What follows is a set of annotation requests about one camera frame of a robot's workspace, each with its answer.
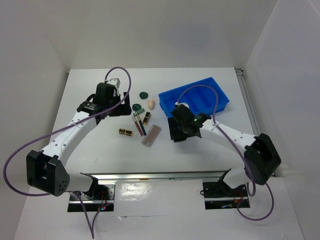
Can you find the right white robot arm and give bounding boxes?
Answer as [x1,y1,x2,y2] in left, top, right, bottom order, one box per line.
[168,104,282,196]

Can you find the purple cable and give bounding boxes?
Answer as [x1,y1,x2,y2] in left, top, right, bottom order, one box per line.
[176,84,276,222]
[3,66,133,240]

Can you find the green gold mascara pen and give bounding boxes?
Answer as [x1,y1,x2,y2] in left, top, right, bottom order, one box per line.
[136,114,147,136]

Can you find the red lip gloss tube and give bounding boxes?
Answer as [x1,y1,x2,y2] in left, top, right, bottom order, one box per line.
[131,115,144,136]

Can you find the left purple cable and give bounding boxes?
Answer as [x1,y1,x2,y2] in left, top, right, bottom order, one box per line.
[3,66,133,240]

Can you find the clear eyeshadow palette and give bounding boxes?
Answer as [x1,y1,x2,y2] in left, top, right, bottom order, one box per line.
[141,124,162,148]

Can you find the beige makeup sponge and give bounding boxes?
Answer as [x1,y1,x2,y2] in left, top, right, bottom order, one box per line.
[147,99,155,110]

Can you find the aluminium front rail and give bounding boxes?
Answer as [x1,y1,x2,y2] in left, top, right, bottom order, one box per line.
[87,171,225,181]

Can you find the blue plastic divided bin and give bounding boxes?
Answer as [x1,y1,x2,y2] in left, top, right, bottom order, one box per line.
[158,77,230,124]

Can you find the green clear lipstick tube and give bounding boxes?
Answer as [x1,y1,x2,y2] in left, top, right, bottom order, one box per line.
[133,108,145,116]

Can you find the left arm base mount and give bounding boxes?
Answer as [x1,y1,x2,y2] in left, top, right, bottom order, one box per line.
[67,182,116,213]

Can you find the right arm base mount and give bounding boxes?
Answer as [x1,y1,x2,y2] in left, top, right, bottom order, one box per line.
[199,182,251,210]

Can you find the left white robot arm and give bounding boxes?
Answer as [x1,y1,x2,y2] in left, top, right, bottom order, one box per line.
[26,78,132,200]

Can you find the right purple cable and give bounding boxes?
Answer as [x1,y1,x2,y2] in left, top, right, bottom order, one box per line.
[176,84,276,222]

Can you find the green round compact far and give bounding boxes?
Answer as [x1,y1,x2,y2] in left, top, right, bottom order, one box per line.
[139,91,149,100]

